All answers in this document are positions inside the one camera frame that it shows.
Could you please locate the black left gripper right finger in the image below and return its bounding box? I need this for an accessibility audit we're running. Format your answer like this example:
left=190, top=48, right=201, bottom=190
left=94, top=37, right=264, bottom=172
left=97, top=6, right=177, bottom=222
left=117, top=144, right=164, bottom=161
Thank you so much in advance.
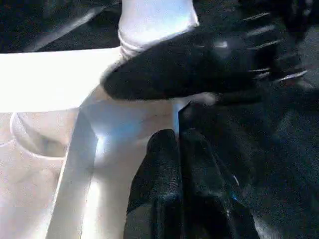
left=179, top=127, right=260, bottom=239

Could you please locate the white plastic table leg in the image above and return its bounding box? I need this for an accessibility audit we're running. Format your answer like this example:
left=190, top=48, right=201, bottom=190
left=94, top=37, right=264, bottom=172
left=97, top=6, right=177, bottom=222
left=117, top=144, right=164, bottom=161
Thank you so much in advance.
left=117, top=0, right=200, bottom=60

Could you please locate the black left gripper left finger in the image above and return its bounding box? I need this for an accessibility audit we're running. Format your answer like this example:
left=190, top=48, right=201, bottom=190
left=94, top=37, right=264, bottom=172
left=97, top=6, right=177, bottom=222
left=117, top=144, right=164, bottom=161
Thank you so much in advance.
left=123, top=129, right=184, bottom=239

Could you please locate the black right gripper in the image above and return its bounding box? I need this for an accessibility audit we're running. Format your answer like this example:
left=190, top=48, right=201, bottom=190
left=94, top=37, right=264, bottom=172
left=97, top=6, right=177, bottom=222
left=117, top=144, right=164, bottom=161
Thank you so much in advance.
left=219, top=0, right=319, bottom=100

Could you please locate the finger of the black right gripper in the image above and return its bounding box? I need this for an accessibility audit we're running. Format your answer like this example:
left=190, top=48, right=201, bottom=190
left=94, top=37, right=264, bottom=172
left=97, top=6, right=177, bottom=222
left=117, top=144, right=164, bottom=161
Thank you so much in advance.
left=100, top=27, right=250, bottom=103

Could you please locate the black plastic mat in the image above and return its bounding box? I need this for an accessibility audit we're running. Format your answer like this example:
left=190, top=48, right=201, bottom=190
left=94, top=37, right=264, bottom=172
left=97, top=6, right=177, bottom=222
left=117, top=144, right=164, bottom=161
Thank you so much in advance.
left=0, top=0, right=319, bottom=239

